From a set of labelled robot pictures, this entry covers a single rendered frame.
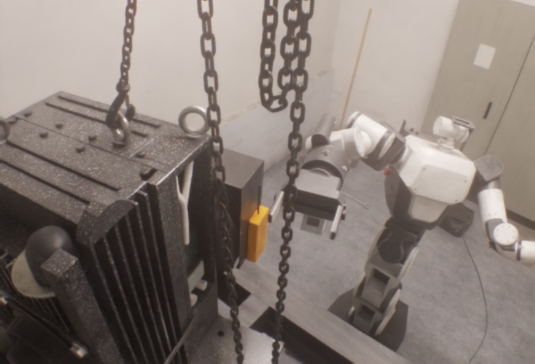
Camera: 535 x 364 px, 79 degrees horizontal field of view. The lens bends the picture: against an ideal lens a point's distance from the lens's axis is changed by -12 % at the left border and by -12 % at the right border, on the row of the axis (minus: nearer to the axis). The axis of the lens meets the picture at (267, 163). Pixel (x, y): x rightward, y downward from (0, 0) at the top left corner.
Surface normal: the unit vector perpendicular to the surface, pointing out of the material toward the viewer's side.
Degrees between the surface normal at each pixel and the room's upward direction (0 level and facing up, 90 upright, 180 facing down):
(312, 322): 0
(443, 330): 0
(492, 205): 41
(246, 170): 0
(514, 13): 90
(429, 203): 76
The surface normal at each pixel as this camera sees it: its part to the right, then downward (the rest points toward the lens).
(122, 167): 0.07, -0.81
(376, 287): -0.12, -0.66
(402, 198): -0.76, 0.20
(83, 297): 0.92, 0.28
